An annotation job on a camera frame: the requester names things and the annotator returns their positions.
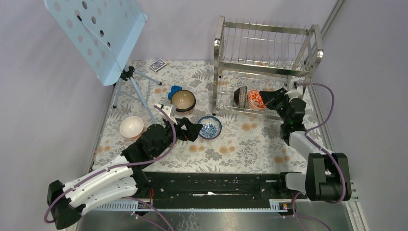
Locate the stainless steel dish rack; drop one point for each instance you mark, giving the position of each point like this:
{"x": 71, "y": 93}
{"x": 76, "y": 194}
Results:
{"x": 261, "y": 56}

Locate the blue plastic toy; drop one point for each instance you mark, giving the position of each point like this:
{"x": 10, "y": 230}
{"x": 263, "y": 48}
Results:
{"x": 173, "y": 90}

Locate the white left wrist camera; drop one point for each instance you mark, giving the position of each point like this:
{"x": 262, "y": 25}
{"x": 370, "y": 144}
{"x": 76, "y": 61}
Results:
{"x": 167, "y": 112}

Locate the floral patterned table mat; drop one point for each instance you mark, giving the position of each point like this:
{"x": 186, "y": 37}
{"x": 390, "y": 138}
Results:
{"x": 246, "y": 144}

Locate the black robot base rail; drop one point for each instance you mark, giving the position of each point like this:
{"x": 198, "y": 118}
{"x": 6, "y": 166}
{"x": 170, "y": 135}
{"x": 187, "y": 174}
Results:
{"x": 174, "y": 190}

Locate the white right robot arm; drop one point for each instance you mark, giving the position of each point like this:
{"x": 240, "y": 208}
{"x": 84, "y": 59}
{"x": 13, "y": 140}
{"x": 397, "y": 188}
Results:
{"x": 327, "y": 175}

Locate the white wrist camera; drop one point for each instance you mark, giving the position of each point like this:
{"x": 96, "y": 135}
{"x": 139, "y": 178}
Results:
{"x": 167, "y": 112}
{"x": 296, "y": 90}

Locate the dark striped bowl in rack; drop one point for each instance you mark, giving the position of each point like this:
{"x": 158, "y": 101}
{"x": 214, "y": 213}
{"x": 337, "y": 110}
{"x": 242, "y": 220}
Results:
{"x": 240, "y": 97}

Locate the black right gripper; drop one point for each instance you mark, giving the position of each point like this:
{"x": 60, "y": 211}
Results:
{"x": 270, "y": 98}

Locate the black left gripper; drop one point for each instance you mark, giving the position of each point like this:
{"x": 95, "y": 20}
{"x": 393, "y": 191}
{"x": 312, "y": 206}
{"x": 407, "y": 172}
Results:
{"x": 192, "y": 129}

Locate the orange white bowl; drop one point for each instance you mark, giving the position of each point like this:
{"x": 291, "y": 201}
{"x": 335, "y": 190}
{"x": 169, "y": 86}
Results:
{"x": 131, "y": 127}

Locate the orange patterned bowl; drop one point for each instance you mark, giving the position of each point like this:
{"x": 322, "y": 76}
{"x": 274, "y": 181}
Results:
{"x": 255, "y": 100}

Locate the blue white patterned bowl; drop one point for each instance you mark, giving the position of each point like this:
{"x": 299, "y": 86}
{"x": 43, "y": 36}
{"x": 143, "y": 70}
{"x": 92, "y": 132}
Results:
{"x": 211, "y": 129}

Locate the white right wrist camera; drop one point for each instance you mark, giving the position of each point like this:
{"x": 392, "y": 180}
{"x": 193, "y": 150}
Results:
{"x": 296, "y": 90}

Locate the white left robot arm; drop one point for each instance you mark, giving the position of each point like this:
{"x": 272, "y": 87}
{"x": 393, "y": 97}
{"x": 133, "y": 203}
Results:
{"x": 69, "y": 201}

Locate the light blue perforated music stand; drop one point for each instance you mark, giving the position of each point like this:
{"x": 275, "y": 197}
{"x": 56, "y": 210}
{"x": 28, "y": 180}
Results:
{"x": 105, "y": 32}

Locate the blue playing card box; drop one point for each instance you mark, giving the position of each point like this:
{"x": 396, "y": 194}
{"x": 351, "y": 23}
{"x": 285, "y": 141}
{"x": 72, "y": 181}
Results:
{"x": 158, "y": 65}

